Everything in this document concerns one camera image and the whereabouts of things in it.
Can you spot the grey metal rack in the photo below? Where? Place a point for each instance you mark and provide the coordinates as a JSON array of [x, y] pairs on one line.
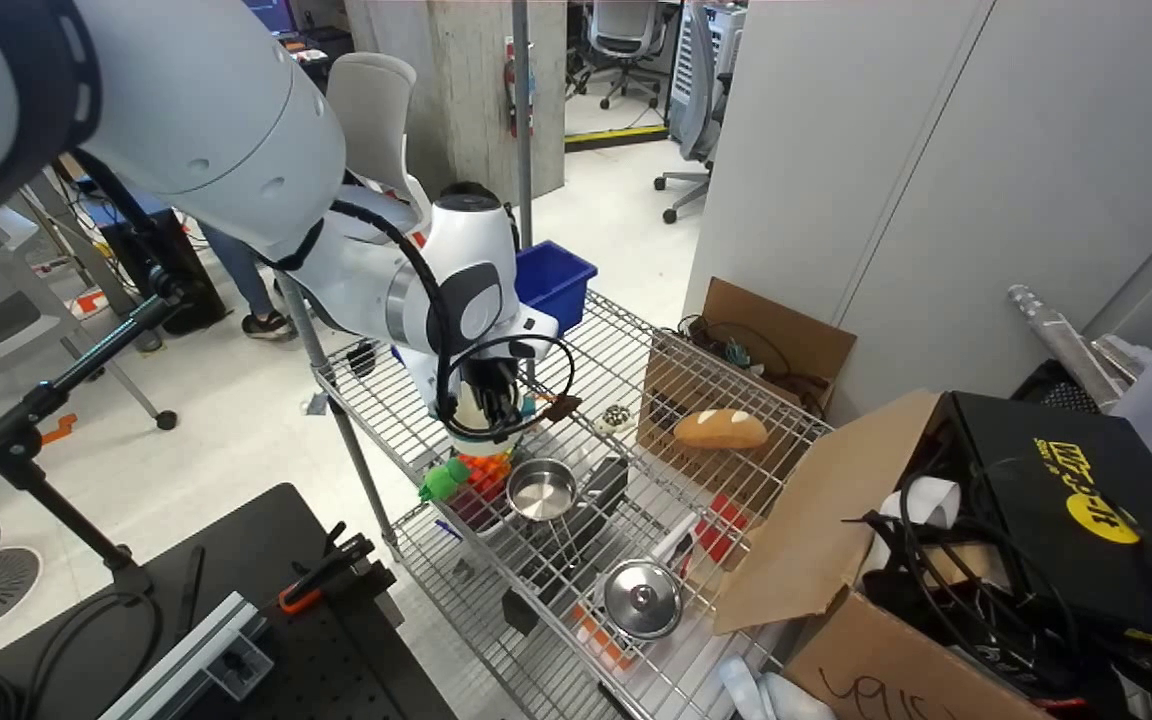
[[1069, 342]]

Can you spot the white office chair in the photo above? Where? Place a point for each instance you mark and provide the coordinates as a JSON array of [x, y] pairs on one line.
[[623, 32]]

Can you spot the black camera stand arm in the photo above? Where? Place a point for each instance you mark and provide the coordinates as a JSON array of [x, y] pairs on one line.
[[30, 426]]

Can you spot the orange toy pile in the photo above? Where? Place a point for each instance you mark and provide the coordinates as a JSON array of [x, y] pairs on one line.
[[487, 470]]

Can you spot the red flat item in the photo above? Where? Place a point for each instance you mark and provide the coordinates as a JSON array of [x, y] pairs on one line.
[[721, 525]]

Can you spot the pale blue crumpled cloth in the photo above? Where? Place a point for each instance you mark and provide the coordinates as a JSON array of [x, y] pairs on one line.
[[770, 695]]

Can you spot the small steel pot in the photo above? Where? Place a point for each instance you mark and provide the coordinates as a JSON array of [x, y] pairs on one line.
[[540, 492]]

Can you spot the green plastic toy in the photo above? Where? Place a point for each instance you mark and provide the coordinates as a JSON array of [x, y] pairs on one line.
[[440, 482]]

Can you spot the black table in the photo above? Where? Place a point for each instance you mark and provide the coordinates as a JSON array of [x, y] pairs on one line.
[[271, 665]]

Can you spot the black bag yellow logo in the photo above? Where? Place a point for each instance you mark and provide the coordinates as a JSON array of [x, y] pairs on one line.
[[1069, 520]]

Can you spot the cardboard box on floor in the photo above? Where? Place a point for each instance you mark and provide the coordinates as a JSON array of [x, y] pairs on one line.
[[779, 335]]

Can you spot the aluminium extrusion rail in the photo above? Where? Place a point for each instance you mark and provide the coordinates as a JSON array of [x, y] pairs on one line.
[[191, 663]]

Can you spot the orange black clamp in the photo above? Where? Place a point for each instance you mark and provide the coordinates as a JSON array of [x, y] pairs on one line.
[[330, 575]]

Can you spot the bread loaf toy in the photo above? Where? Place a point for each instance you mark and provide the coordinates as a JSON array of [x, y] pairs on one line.
[[721, 431]]

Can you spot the steel pot lid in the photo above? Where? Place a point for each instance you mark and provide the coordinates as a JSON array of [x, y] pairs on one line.
[[642, 603]]

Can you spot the blue plastic bin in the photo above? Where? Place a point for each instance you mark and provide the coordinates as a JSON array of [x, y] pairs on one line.
[[554, 280]]

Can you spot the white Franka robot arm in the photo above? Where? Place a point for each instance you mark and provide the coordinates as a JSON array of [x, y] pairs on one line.
[[201, 122]]

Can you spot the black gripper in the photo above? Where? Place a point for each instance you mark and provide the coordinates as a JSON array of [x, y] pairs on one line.
[[489, 395]]

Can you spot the open cardboard box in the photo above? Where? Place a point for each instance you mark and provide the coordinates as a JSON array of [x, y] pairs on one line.
[[829, 506]]

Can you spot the grey office chair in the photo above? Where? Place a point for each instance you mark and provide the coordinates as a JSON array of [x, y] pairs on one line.
[[703, 81]]

